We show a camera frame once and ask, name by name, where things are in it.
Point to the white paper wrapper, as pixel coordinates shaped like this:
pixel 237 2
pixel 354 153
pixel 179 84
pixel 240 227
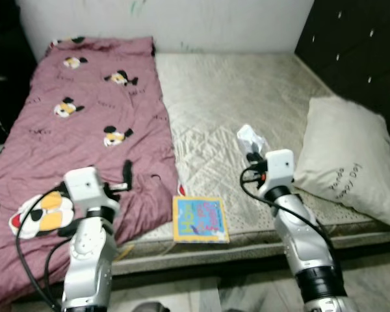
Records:
pixel 252 138

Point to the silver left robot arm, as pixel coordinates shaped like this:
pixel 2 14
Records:
pixel 88 260

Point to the grey left robot leg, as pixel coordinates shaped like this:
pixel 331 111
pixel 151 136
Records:
pixel 151 307

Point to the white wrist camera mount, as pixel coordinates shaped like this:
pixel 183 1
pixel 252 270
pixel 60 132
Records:
pixel 84 187
pixel 279 166

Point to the beige pillow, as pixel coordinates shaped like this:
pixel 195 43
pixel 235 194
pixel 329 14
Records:
pixel 344 149

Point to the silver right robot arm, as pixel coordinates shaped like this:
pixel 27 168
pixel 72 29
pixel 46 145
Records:
pixel 305 247

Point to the pink cartoon print blanket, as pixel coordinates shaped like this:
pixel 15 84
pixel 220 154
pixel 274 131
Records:
pixel 84 84

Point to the black tufted headboard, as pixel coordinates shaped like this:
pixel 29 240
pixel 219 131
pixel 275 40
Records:
pixel 357 45

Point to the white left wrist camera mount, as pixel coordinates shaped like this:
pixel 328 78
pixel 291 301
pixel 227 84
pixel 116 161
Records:
pixel 84 187

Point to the white quilted mattress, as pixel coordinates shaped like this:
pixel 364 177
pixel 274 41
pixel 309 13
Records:
pixel 234 97

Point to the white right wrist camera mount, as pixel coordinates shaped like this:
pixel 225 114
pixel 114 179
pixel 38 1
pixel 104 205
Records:
pixel 279 166

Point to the colourful children's book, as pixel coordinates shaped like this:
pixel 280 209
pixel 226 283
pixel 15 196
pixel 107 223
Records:
pixel 200 220

